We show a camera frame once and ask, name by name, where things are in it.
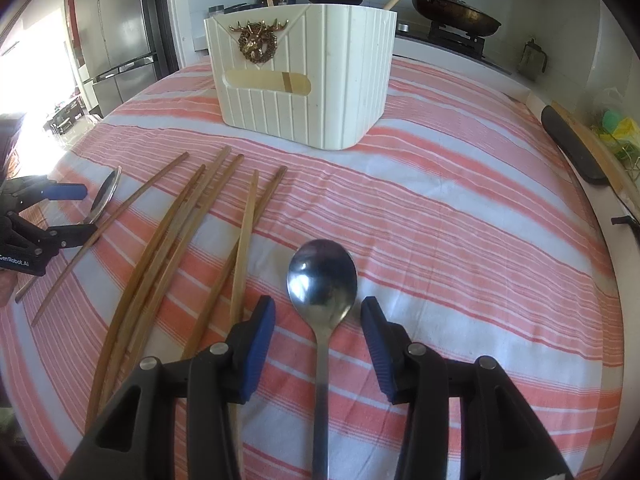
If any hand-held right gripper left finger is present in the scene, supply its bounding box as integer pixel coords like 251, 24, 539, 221
59, 296, 277, 480

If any black metal handle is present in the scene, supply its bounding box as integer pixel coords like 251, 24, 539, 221
611, 215, 640, 247

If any olive green kettle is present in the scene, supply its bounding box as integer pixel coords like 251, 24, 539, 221
520, 37, 549, 81

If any large steel spoon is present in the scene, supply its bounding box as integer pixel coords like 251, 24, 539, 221
286, 238, 359, 480

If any bunch of wooden chopsticks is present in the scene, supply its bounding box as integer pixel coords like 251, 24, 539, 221
14, 146, 289, 480

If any yellow plastic bag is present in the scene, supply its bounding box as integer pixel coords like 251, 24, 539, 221
612, 117, 640, 144

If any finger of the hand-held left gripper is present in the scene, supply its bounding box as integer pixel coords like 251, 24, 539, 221
5, 214, 100, 251
0, 175, 87, 208

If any glass wok lid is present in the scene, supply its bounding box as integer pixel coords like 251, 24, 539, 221
417, 0, 493, 17

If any black flat tray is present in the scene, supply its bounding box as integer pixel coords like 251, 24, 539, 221
541, 105, 608, 186

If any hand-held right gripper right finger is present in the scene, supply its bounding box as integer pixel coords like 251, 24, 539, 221
360, 296, 576, 480

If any white ribbed basket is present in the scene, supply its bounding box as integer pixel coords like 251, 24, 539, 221
204, 3, 398, 151

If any black gas stove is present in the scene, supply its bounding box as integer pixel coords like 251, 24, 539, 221
395, 19, 512, 75

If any tray with assorted items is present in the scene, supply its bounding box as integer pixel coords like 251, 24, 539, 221
550, 101, 637, 200

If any steel refrigerator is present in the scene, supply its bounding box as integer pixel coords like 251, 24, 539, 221
62, 0, 179, 118

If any pink striped cloth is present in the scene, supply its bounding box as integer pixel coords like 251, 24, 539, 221
0, 55, 626, 480

